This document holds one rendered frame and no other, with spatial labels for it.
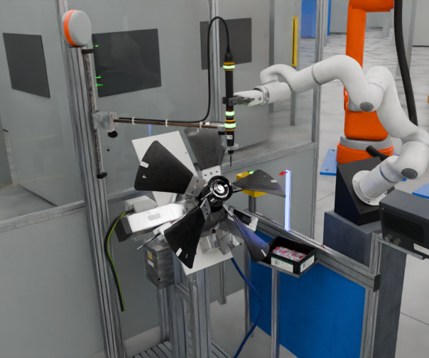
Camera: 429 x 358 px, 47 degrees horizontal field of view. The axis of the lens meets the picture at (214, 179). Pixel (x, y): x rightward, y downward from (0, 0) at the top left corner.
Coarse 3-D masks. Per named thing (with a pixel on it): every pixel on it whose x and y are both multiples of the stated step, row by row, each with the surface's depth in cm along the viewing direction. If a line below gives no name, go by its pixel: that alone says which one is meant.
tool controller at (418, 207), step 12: (396, 192) 195; (384, 204) 191; (396, 204) 188; (408, 204) 187; (420, 204) 185; (384, 216) 194; (396, 216) 188; (408, 216) 183; (420, 216) 179; (384, 228) 197; (396, 228) 191; (408, 228) 186; (420, 228) 181; (396, 240) 192; (408, 240) 189; (420, 240) 184; (420, 252) 187
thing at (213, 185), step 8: (216, 176) 214; (208, 184) 211; (216, 184) 213; (224, 184) 215; (200, 192) 220; (208, 192) 211; (216, 192) 211; (224, 192) 213; (232, 192) 215; (200, 200) 219; (208, 200) 214; (216, 200) 211; (224, 200) 212; (216, 208) 221
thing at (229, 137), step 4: (228, 48) 201; (228, 52) 202; (224, 56) 203; (228, 56) 202; (232, 56) 202; (224, 60) 203; (228, 60) 202; (232, 60) 203; (228, 132) 213; (232, 132) 213; (228, 136) 214; (232, 136) 214; (228, 140) 214; (232, 140) 214; (228, 144) 215; (232, 144) 215; (228, 152) 217; (232, 152) 217
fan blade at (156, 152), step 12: (156, 144) 209; (144, 156) 207; (156, 156) 208; (168, 156) 210; (144, 168) 208; (156, 168) 209; (168, 168) 210; (180, 168) 211; (144, 180) 209; (156, 180) 210; (168, 180) 211; (180, 180) 213; (180, 192) 215
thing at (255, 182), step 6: (252, 174) 239; (258, 174) 239; (264, 174) 240; (240, 180) 231; (246, 180) 231; (252, 180) 232; (258, 180) 233; (264, 180) 234; (270, 180) 235; (240, 186) 223; (246, 186) 224; (252, 186) 225; (258, 186) 227; (264, 186) 228; (270, 186) 230; (276, 186) 232; (270, 192) 225; (276, 192) 228; (282, 192) 230
